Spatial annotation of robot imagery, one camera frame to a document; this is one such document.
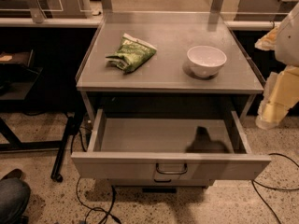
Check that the person leg in jeans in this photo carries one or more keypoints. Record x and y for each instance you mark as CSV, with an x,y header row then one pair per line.
x,y
14,197

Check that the grey drawer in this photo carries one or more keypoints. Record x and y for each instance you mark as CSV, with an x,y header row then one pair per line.
x,y
162,149
161,183

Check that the grey middle drawer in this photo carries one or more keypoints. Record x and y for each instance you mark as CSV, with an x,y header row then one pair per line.
x,y
161,183

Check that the black table stand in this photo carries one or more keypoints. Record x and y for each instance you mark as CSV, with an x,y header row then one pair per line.
x,y
18,79

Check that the clear acrylic guard panel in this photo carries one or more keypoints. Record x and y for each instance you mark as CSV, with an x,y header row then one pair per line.
x,y
52,9

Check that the white horizontal rail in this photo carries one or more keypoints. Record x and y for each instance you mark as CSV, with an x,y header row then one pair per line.
x,y
59,23

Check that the dark shoe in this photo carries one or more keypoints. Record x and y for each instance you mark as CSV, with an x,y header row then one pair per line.
x,y
15,173

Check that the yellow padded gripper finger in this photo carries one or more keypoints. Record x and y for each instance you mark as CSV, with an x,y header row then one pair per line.
x,y
281,93

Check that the white ceramic bowl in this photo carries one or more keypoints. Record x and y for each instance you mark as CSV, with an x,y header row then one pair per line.
x,y
206,61

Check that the grey drawer cabinet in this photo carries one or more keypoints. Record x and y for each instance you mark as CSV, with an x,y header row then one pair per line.
x,y
165,87

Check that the grey top drawer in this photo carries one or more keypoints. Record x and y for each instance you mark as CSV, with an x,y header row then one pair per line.
x,y
162,149

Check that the green chip bag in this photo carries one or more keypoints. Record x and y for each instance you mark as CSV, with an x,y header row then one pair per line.
x,y
131,54

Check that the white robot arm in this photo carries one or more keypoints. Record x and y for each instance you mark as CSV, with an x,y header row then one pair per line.
x,y
284,40

